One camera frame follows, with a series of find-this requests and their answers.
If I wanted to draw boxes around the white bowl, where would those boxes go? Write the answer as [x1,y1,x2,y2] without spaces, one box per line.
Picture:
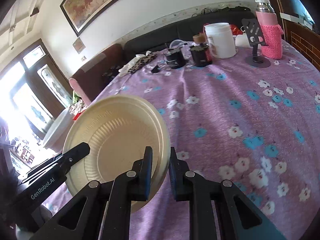
[42,107,74,153]

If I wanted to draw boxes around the red glass plate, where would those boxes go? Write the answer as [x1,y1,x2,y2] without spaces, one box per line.
[69,99,88,121]

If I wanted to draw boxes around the purple floral tablecloth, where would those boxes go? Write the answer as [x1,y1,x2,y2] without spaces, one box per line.
[93,43,319,239]

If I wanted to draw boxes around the maroon armchair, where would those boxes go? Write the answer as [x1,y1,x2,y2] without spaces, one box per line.
[69,44,125,105]

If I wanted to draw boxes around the dark jar with cork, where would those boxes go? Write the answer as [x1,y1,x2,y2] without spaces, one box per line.
[189,33,212,68]

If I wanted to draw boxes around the black tin can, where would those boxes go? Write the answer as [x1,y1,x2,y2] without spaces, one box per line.
[164,48,186,69]

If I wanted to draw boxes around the white plastic jar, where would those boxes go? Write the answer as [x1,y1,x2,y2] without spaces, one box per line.
[204,22,236,59]

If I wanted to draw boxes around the black phone stand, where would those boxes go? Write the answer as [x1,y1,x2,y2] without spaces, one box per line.
[242,18,271,68]

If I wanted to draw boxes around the red plastic bag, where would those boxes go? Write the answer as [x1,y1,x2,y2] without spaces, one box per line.
[230,24,243,36]

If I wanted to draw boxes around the pink knitted thermos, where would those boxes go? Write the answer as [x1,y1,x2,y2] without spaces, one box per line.
[255,0,284,60]

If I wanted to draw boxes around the wooden radiator cabinet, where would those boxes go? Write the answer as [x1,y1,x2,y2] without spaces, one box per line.
[280,12,319,70]

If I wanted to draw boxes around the black sofa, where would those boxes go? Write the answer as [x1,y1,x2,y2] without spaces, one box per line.
[123,7,255,61]

